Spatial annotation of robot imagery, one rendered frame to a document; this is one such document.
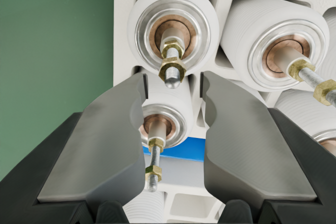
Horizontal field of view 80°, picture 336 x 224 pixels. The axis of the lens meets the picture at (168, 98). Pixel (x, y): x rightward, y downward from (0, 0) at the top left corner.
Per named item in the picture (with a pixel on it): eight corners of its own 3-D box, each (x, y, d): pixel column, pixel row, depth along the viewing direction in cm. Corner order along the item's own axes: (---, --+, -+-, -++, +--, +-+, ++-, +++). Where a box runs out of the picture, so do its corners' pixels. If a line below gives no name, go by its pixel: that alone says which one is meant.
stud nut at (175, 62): (154, 66, 14) (153, 71, 14) (172, 50, 14) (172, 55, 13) (172, 84, 15) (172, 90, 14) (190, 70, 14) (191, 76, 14)
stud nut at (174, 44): (157, 48, 17) (156, 51, 17) (172, 35, 17) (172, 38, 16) (172, 64, 18) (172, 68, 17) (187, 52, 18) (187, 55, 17)
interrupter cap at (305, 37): (252, 20, 19) (254, 22, 19) (333, 15, 19) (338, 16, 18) (241, 88, 24) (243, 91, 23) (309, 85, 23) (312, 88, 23)
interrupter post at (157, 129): (170, 123, 27) (170, 141, 24) (161, 134, 28) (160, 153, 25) (154, 115, 26) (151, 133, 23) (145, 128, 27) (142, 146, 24)
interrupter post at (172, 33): (170, 20, 20) (170, 29, 17) (189, 35, 20) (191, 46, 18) (156, 40, 21) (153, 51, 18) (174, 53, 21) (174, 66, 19)
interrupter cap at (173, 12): (165, -23, 18) (164, -23, 17) (226, 31, 20) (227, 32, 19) (121, 44, 21) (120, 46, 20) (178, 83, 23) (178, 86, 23)
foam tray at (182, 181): (123, 199, 80) (111, 253, 65) (128, 124, 59) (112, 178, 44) (218, 209, 83) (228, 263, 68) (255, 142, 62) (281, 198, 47)
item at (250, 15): (212, -9, 34) (243, 10, 19) (270, -13, 33) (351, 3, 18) (209, 47, 39) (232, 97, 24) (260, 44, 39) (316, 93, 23)
